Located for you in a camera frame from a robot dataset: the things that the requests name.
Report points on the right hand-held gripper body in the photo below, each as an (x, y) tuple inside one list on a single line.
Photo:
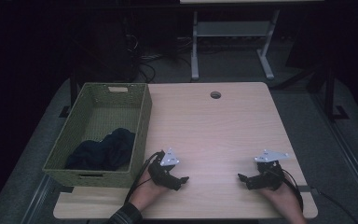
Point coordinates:
[(272, 177)]

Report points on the green woven basket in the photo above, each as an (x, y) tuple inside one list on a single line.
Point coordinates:
[(74, 124)]

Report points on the person's left hand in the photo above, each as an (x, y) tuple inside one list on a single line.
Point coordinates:
[(144, 194)]

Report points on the white metal table frame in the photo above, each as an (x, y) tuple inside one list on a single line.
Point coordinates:
[(233, 28)]

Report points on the metal floor rail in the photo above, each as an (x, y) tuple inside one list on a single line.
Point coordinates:
[(38, 199), (345, 149)]

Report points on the person's right hand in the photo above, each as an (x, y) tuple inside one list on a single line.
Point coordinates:
[(287, 202)]

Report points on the dark blue garment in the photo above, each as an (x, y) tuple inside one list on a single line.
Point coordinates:
[(105, 152)]

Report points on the black stand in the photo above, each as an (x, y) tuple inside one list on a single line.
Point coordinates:
[(329, 93), (73, 90)]

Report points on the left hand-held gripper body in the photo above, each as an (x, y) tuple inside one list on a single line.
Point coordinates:
[(160, 172)]

